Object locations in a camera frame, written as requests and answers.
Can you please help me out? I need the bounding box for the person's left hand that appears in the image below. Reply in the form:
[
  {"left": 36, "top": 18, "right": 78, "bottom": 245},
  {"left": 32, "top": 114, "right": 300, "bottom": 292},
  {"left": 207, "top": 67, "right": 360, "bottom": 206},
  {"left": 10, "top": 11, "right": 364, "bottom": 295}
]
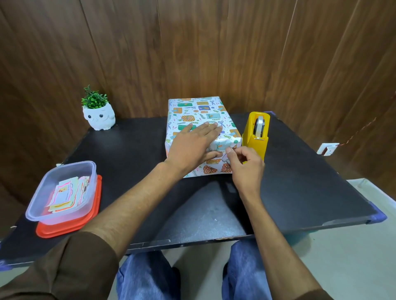
[{"left": 163, "top": 122, "right": 223, "bottom": 179}]

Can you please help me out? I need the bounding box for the person's right hand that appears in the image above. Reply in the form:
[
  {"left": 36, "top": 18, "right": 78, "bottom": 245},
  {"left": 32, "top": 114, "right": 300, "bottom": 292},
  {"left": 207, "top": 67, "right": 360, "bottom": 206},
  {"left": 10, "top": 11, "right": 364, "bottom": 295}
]
[{"left": 225, "top": 146, "right": 266, "bottom": 194}]

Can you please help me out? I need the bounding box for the green artificial plant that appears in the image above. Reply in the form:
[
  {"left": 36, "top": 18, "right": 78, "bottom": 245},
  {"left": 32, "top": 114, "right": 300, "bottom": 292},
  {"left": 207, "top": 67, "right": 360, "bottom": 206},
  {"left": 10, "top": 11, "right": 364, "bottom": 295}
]
[{"left": 81, "top": 85, "right": 110, "bottom": 109}]

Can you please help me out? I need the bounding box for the person's left forearm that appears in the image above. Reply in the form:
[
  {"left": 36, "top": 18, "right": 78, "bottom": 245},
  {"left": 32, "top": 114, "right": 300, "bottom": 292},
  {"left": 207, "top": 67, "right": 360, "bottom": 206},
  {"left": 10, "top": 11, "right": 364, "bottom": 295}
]
[{"left": 79, "top": 161, "right": 186, "bottom": 263}]

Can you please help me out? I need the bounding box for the red container lid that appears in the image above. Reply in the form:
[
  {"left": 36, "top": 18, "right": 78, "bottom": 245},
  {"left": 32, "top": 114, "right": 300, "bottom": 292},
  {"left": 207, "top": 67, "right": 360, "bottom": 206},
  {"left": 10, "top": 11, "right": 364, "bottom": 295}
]
[{"left": 35, "top": 175, "right": 103, "bottom": 239}]

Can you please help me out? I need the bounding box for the white owl plant pot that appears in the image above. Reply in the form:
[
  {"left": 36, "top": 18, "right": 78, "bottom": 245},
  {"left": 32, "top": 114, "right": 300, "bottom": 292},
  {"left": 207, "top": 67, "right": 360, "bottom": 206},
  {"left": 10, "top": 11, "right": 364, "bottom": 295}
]
[{"left": 82, "top": 103, "right": 116, "bottom": 131}]

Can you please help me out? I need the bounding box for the person's right jeans leg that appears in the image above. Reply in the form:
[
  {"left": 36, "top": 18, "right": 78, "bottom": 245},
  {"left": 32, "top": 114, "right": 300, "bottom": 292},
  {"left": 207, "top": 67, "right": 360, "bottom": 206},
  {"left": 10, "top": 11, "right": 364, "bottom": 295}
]
[{"left": 221, "top": 237, "right": 273, "bottom": 300}]

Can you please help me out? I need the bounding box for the white wall socket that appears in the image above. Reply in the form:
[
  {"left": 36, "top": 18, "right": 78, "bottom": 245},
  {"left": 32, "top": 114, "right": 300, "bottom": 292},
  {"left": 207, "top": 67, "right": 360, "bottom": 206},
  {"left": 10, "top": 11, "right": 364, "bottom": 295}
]
[{"left": 316, "top": 142, "right": 340, "bottom": 156}]

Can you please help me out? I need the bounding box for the person's right forearm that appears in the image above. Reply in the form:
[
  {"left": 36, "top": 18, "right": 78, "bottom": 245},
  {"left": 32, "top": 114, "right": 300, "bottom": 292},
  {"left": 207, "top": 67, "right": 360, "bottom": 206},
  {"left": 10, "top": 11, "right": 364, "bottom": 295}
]
[{"left": 238, "top": 185, "right": 320, "bottom": 300}]

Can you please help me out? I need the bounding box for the person's brown sleeve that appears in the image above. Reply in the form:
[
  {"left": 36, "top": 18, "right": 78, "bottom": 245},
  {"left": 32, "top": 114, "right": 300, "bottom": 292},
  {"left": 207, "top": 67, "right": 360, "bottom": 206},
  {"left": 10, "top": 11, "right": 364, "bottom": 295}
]
[
  {"left": 0, "top": 231, "right": 120, "bottom": 300},
  {"left": 269, "top": 287, "right": 334, "bottom": 300}
]

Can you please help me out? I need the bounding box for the clear tape roll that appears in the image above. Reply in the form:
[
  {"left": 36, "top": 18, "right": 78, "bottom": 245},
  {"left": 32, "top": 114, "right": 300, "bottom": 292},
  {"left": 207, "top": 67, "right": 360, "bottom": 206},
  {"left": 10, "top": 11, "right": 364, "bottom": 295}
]
[{"left": 253, "top": 116, "right": 266, "bottom": 139}]

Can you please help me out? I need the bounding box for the person's jeans leg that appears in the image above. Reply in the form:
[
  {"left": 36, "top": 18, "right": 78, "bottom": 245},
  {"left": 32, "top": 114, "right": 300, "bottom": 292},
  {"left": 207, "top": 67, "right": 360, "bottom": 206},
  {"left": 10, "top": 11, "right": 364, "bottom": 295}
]
[
  {"left": 116, "top": 250, "right": 180, "bottom": 300},
  {"left": 221, "top": 237, "right": 273, "bottom": 300}
]

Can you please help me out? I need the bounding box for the yellow tape dispenser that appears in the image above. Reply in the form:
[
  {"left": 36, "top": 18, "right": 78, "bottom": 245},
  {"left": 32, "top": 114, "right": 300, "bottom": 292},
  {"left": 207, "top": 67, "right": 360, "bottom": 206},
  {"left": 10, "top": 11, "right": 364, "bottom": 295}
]
[{"left": 242, "top": 111, "right": 271, "bottom": 165}]

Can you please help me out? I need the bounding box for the clear plastic container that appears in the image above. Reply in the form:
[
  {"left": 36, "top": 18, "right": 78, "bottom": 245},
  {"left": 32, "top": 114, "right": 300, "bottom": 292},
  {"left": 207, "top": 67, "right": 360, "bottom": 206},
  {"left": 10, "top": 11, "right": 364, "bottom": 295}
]
[{"left": 25, "top": 161, "right": 97, "bottom": 226}]

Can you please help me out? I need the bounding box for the orange twisted cable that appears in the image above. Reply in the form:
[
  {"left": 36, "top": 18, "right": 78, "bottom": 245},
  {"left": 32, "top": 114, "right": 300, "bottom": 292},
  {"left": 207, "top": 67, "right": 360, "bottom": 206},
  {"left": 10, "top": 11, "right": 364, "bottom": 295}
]
[{"left": 338, "top": 92, "right": 396, "bottom": 146}]

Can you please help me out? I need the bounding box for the blue table corner guard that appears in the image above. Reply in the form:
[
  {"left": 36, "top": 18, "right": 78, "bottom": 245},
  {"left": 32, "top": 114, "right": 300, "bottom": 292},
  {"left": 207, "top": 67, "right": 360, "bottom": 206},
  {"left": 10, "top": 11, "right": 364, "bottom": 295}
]
[{"left": 364, "top": 201, "right": 388, "bottom": 224}]

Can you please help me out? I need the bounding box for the pile of paper stickers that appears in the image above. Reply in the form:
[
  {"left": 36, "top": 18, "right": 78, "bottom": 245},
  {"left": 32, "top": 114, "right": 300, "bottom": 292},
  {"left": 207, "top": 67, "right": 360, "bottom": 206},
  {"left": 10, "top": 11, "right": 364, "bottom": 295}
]
[{"left": 46, "top": 176, "right": 90, "bottom": 214}]

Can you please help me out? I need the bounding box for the person's left jeans leg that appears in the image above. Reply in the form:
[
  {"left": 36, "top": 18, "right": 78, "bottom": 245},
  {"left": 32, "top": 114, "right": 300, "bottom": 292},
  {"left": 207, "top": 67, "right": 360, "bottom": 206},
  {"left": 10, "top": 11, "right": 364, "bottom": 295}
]
[{"left": 116, "top": 250, "right": 180, "bottom": 300}]

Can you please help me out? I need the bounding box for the patterned gift-wrapped box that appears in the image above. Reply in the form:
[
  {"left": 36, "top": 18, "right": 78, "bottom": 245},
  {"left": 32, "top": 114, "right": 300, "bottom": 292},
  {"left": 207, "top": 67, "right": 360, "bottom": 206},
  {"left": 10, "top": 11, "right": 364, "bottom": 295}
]
[{"left": 164, "top": 96, "right": 243, "bottom": 179}]

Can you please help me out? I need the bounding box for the person's left brown sleeve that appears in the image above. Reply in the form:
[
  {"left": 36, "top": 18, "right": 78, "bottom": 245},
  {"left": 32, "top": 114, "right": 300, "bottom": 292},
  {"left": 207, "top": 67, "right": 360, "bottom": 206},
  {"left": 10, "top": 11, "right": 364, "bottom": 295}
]
[{"left": 0, "top": 231, "right": 120, "bottom": 300}]

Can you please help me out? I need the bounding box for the person's right brown sleeve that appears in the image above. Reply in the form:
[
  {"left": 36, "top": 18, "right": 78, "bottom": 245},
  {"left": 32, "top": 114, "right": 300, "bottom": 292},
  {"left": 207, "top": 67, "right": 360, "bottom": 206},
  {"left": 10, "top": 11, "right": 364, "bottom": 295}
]
[{"left": 269, "top": 287, "right": 334, "bottom": 300}]

